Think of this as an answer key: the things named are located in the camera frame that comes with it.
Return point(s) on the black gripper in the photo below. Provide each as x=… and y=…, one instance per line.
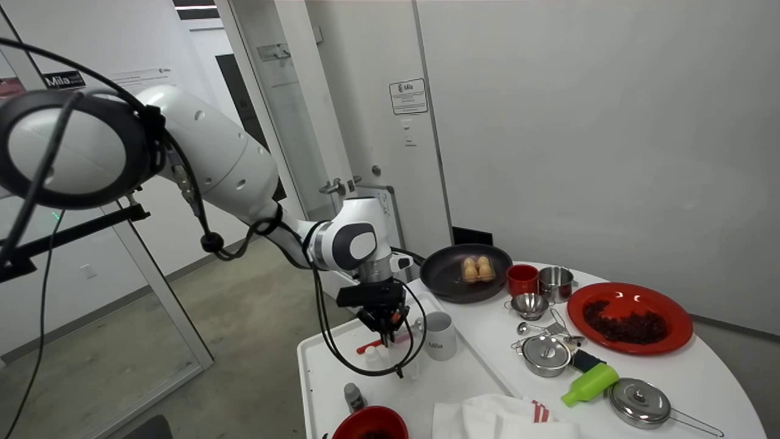
x=380, y=305

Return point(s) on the white ceramic mug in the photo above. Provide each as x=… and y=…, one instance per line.
x=440, y=335

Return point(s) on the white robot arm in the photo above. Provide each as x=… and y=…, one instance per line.
x=75, y=149

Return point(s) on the white plastic tray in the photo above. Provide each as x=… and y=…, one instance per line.
x=413, y=397

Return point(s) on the black frying pan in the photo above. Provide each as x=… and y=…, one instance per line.
x=442, y=274

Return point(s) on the grey pepper shaker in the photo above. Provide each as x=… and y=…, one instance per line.
x=353, y=398

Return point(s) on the two eggs in pan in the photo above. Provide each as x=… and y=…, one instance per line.
x=476, y=269

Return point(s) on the red bowl with beans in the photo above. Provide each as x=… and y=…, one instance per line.
x=371, y=422

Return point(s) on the small red cup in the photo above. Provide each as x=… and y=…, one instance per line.
x=521, y=280

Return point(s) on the small steel bowl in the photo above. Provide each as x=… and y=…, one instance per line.
x=529, y=305

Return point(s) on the white red striped towel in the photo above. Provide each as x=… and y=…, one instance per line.
x=497, y=419

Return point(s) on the steel pot with lid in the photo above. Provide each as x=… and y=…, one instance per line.
x=543, y=354

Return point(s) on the small steel pot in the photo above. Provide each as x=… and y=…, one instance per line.
x=556, y=285

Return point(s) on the small steel measuring spoons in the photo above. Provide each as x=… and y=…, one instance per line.
x=547, y=330

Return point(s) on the green bottle black cap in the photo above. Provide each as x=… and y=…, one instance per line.
x=596, y=377

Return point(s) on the red plate with beans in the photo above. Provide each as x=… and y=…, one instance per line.
x=630, y=319

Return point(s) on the white glass door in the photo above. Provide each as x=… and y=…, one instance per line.
x=280, y=64

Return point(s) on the red handled utensil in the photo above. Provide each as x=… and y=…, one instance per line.
x=378, y=343

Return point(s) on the wall sign plaque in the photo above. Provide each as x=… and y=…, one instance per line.
x=408, y=96

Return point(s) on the black camera tripod stand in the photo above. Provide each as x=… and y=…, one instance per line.
x=23, y=260

